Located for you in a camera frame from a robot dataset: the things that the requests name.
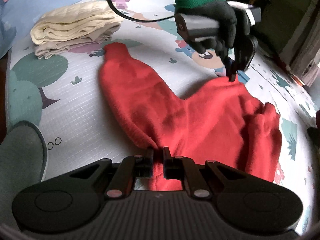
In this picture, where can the cream folded garment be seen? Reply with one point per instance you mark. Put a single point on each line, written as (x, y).
(72, 26)

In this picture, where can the red knit sweater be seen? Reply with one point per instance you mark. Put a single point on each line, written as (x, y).
(221, 121)

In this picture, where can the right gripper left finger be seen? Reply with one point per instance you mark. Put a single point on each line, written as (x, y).
(131, 168)

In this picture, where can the pink blue blanket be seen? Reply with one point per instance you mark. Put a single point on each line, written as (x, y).
(19, 16)

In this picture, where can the pink white curtain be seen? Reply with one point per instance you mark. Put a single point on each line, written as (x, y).
(301, 53)

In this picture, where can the cartoon printed play mat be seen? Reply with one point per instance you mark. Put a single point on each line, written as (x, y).
(61, 96)

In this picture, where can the black green gloved hand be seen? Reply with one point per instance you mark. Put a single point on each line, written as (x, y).
(218, 10)

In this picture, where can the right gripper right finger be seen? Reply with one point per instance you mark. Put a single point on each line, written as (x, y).
(187, 172)

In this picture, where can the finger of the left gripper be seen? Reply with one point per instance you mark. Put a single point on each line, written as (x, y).
(232, 66)

